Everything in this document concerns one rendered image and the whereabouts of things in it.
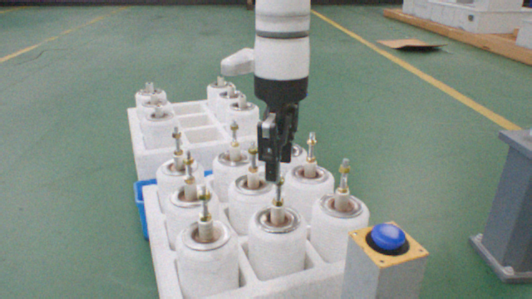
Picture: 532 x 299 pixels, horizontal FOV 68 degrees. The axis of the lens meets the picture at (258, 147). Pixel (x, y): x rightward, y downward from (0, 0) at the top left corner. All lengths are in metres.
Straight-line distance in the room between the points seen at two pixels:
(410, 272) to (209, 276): 0.28
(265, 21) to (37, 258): 0.80
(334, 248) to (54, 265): 0.65
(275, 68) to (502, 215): 0.68
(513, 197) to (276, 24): 0.67
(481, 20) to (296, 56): 3.54
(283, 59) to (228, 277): 0.33
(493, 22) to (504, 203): 3.14
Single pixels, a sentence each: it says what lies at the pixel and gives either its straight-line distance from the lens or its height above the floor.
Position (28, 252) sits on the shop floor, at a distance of 1.12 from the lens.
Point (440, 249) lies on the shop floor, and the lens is 1.08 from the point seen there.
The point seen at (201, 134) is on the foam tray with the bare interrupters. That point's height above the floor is 0.16.
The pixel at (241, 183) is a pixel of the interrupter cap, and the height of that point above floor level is 0.25.
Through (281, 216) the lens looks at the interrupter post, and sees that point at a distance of 0.64.
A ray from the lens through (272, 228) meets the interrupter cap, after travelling 0.63.
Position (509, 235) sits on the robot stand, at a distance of 1.02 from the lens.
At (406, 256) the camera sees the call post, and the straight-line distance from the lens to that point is 0.52.
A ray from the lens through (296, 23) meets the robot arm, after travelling 0.51.
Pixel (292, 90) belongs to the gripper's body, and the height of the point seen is 0.48.
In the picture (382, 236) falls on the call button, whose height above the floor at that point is 0.33.
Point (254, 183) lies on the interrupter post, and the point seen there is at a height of 0.26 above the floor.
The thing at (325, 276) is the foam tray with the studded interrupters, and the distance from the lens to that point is 0.67.
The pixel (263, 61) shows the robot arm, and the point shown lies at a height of 0.52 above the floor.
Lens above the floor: 0.63
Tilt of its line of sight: 25 degrees down
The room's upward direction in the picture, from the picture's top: straight up
